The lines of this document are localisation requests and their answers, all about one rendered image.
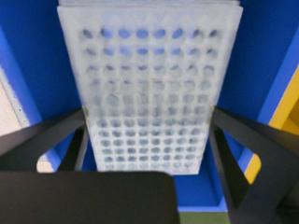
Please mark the yellow open-top bin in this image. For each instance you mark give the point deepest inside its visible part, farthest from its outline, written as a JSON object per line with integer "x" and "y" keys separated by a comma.
{"x": 286, "y": 118}

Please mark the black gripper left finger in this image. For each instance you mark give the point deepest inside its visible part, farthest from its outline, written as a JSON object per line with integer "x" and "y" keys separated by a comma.
{"x": 20, "y": 150}

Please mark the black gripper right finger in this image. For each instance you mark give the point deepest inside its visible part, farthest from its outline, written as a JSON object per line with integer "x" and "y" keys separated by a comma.
{"x": 275, "y": 187}

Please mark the grey flat base plate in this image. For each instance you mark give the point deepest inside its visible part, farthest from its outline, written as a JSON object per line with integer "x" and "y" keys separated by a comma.
{"x": 14, "y": 107}

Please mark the blue bin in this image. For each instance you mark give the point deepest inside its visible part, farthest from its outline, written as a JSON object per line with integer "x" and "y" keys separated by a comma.
{"x": 35, "y": 64}

